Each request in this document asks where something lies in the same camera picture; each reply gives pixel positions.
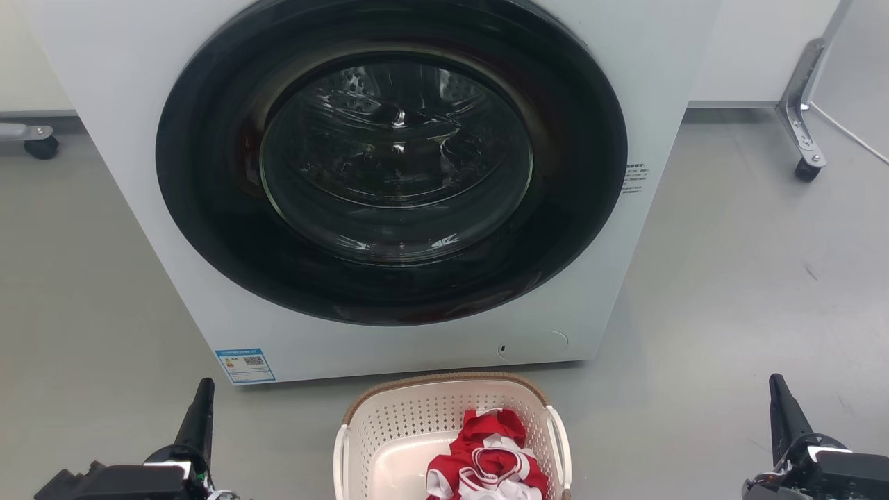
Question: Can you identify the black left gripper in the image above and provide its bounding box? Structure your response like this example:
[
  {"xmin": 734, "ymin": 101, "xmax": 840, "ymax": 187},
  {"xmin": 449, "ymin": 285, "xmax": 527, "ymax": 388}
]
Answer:
[{"xmin": 33, "ymin": 378, "xmax": 240, "ymax": 500}]

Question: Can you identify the blue energy label sticker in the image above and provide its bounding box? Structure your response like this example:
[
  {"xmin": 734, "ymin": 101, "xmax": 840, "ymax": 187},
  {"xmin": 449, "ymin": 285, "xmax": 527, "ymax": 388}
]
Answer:
[{"xmin": 215, "ymin": 347, "xmax": 276, "ymax": 385}]

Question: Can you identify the white floor cable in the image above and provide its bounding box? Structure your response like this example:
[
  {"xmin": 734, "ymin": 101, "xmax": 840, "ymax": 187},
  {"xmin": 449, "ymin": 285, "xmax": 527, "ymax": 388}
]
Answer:
[{"xmin": 809, "ymin": 102, "xmax": 889, "ymax": 166}]

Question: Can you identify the cream perforated laundry basket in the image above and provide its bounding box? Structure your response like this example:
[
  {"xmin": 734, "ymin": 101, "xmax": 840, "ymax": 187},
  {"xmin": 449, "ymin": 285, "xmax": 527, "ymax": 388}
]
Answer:
[{"xmin": 333, "ymin": 372, "xmax": 574, "ymax": 500}]

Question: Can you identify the white front-load washing machine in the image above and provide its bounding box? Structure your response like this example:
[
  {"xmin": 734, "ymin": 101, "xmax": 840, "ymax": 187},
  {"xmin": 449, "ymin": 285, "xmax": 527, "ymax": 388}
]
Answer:
[{"xmin": 21, "ymin": 0, "xmax": 723, "ymax": 386}]

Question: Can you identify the red and white garment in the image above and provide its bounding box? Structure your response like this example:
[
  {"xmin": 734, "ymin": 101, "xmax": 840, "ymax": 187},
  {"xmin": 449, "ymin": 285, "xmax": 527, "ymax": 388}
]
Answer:
[{"xmin": 425, "ymin": 408, "xmax": 549, "ymax": 500}]

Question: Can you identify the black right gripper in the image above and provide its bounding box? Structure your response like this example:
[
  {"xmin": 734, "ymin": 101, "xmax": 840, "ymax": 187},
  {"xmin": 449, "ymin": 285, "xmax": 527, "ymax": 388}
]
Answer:
[{"xmin": 742, "ymin": 374, "xmax": 889, "ymax": 500}]

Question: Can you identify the dark round washer door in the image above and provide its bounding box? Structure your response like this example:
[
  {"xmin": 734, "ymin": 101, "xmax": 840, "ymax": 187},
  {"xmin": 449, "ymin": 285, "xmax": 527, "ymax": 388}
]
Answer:
[{"xmin": 156, "ymin": 0, "xmax": 629, "ymax": 326}]

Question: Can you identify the silver caster leg bracket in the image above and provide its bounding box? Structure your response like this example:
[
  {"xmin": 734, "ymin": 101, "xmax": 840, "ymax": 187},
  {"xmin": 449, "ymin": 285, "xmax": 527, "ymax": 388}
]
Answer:
[
  {"xmin": 776, "ymin": 38, "xmax": 827, "ymax": 167},
  {"xmin": 0, "ymin": 124, "xmax": 54, "ymax": 143}
]

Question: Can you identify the white partition panel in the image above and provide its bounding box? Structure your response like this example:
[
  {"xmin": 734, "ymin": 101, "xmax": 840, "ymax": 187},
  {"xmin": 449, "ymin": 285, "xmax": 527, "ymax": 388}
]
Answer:
[
  {"xmin": 0, "ymin": 0, "xmax": 77, "ymax": 117},
  {"xmin": 688, "ymin": 0, "xmax": 854, "ymax": 108}
]

